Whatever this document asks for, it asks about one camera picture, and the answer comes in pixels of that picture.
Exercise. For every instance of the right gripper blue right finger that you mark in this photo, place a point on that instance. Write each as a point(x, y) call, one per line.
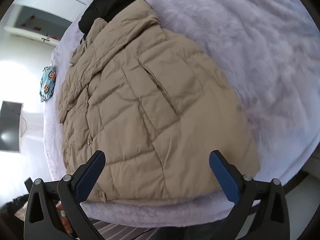
point(228, 176)

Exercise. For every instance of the grey door with red decorations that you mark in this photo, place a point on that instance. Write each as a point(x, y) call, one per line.
point(34, 24)

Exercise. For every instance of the blue monkey print pillow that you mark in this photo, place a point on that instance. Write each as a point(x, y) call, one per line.
point(47, 83)

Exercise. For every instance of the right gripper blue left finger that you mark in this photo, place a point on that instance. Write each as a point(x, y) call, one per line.
point(86, 175)

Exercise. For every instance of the dark wall monitor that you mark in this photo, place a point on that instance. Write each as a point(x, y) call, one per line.
point(10, 131)

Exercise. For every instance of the beige puffer jacket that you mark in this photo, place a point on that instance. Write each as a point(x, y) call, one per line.
point(156, 104)

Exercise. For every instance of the lavender fleece bed blanket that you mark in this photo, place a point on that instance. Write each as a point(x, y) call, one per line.
point(269, 52)

